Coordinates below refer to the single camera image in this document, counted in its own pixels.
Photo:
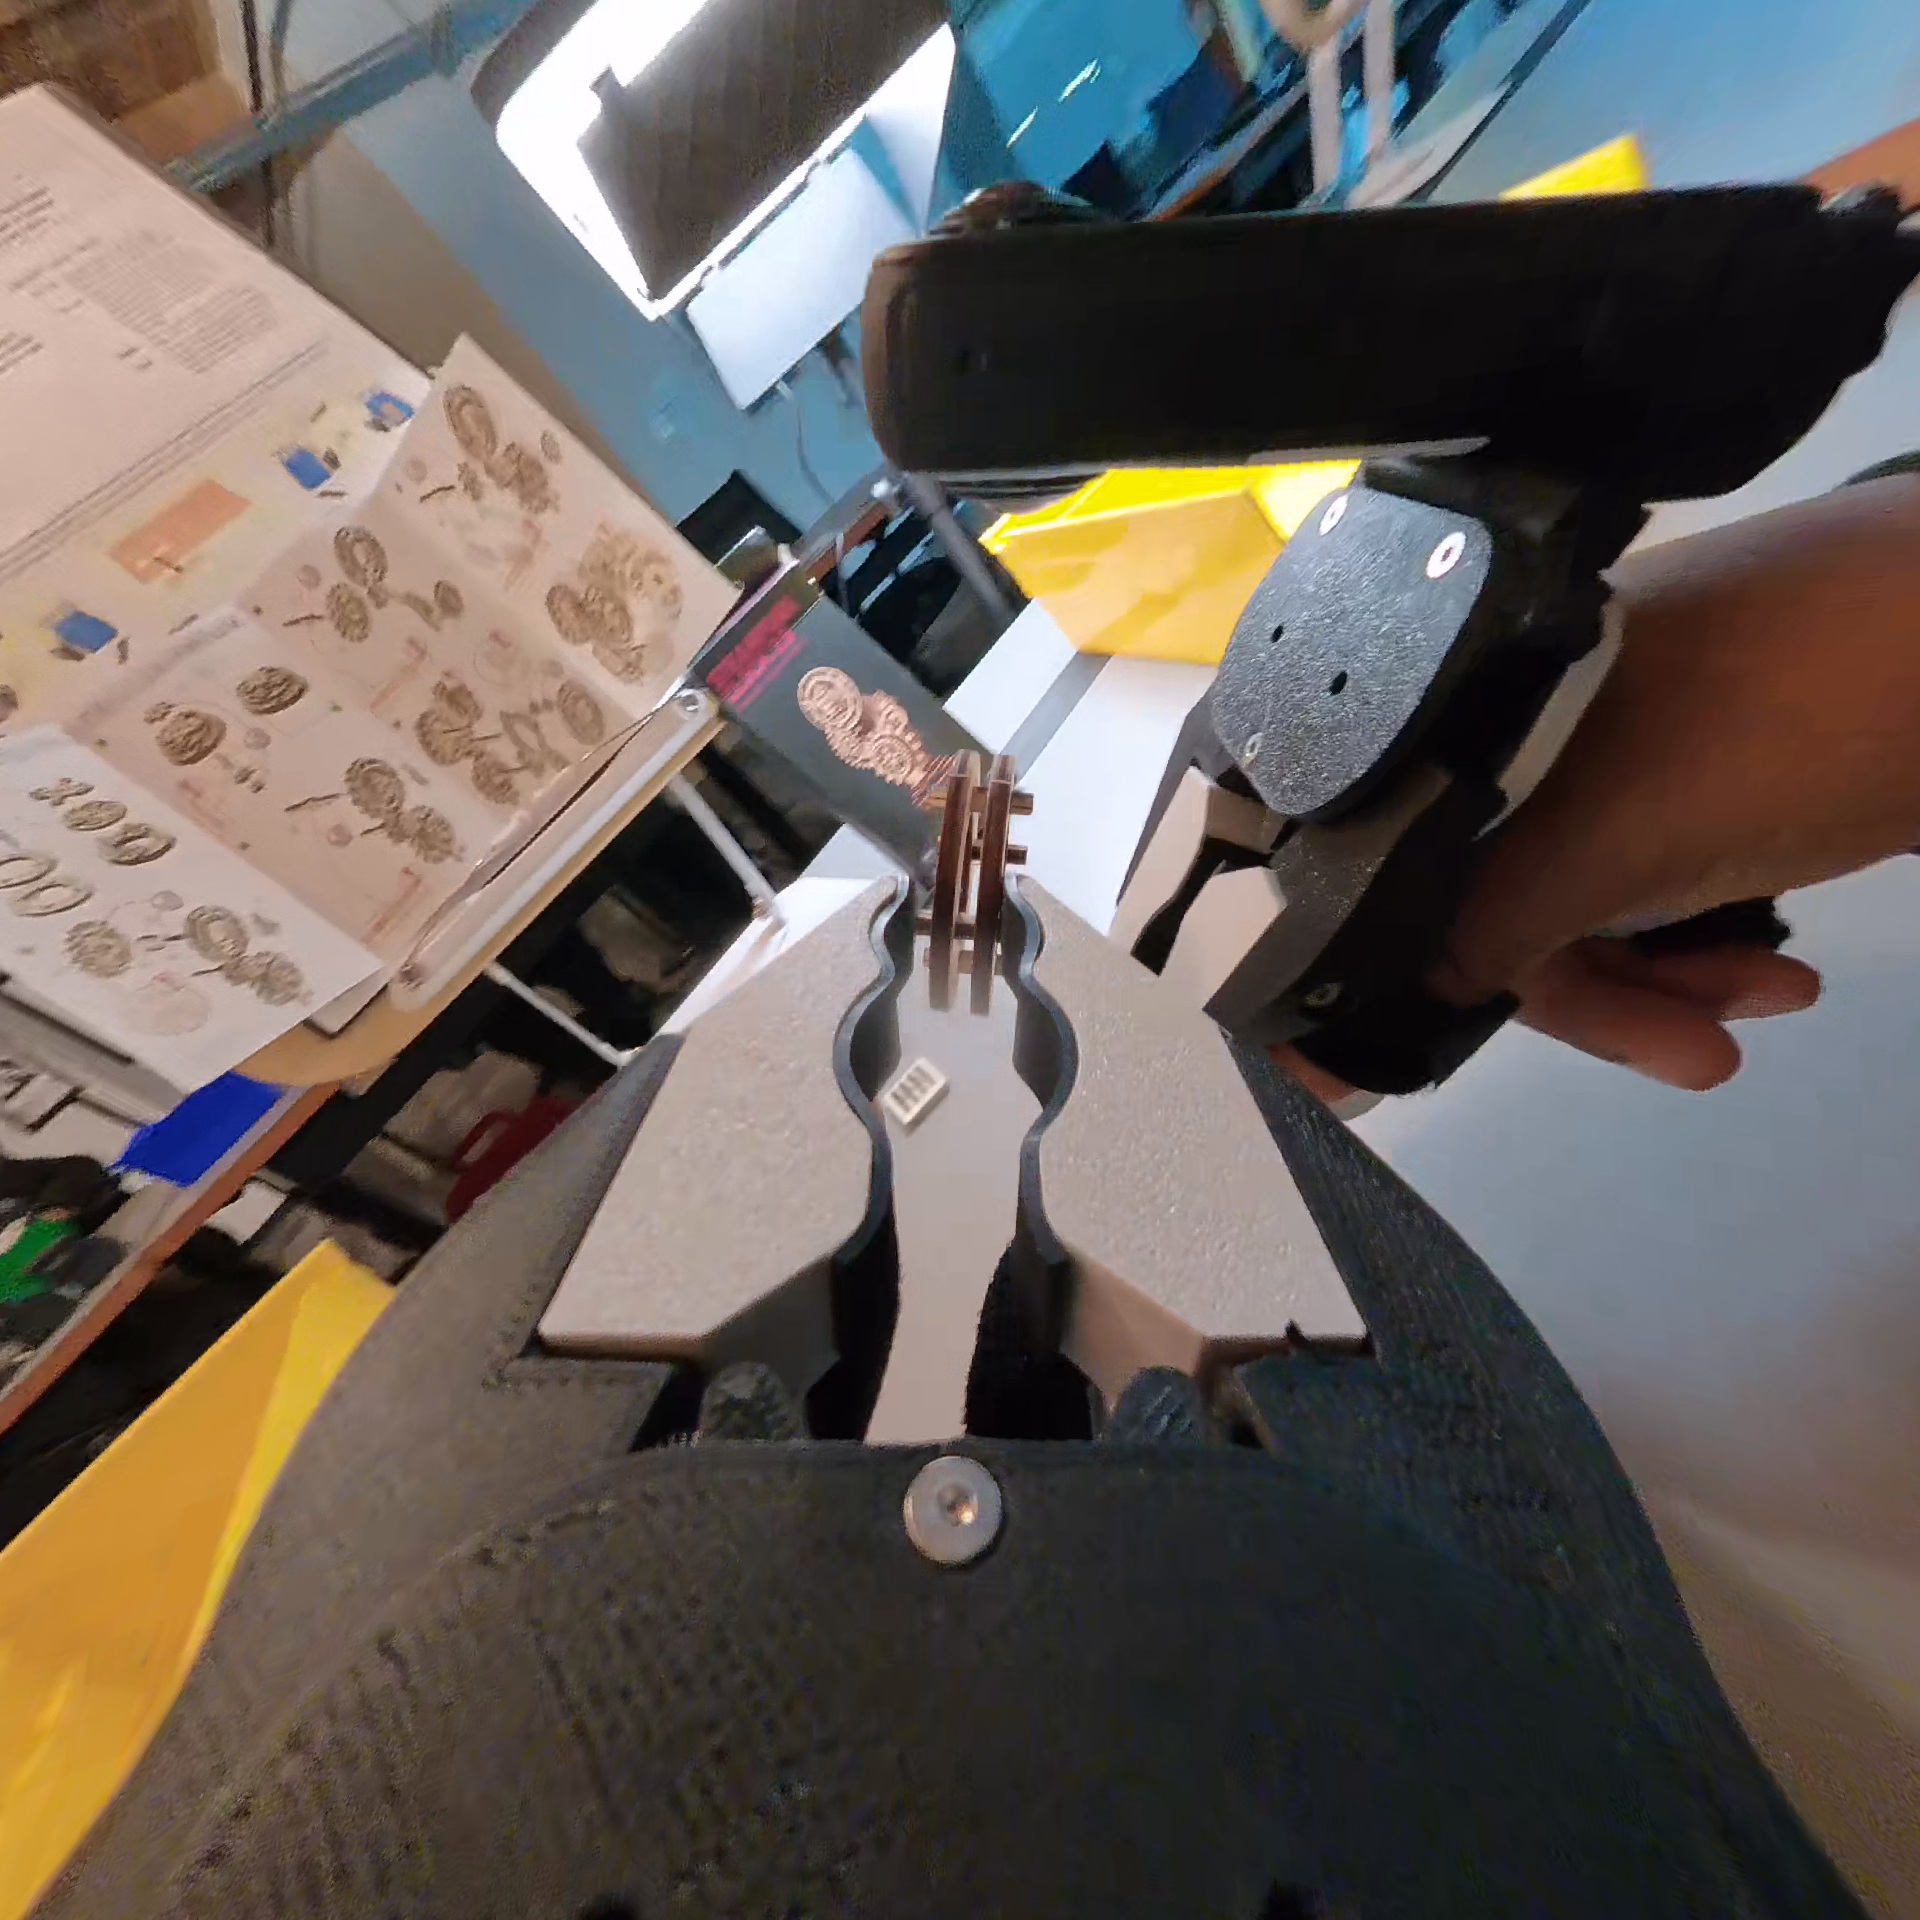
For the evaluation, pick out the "red bag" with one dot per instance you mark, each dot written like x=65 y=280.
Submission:
x=503 y=1154

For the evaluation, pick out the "computer monitor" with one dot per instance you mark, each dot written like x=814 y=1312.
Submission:
x=705 y=150

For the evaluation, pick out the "black puzzle box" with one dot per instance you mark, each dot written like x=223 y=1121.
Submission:
x=779 y=704

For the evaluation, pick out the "small wooden grid piece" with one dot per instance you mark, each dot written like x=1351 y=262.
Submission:
x=914 y=1093

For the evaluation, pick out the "paper instruction booklet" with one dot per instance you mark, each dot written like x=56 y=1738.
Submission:
x=450 y=599

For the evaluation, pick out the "person's right hand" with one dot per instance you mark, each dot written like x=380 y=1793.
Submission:
x=1724 y=721

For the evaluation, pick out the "yellow plastic bin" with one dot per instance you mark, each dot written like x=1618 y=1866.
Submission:
x=1140 y=569
x=119 y=1576

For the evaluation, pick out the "blue tape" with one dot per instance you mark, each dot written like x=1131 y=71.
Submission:
x=202 y=1125

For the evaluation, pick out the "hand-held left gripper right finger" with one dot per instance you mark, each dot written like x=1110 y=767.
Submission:
x=1185 y=1185

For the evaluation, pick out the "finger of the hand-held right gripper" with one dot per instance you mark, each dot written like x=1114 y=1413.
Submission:
x=1242 y=944
x=1200 y=833

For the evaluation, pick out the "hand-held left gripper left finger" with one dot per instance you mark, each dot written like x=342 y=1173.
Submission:
x=705 y=1172

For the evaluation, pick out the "grey desk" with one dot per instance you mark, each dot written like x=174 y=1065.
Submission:
x=1650 y=1276

